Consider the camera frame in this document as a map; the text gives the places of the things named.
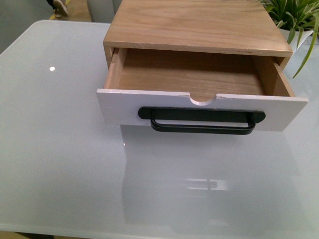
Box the white-front wooden drawer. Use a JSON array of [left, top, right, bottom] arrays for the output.
[[97, 48, 308, 131]]

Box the black metal drawer handle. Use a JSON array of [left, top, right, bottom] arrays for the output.
[[138, 107, 266, 135]]

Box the person's shoe in background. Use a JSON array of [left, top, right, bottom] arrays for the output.
[[53, 0, 69, 18]]

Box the wooden drawer cabinet box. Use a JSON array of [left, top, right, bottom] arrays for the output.
[[103, 0, 293, 62]]

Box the green potted plant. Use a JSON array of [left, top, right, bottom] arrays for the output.
[[260, 0, 319, 76]]

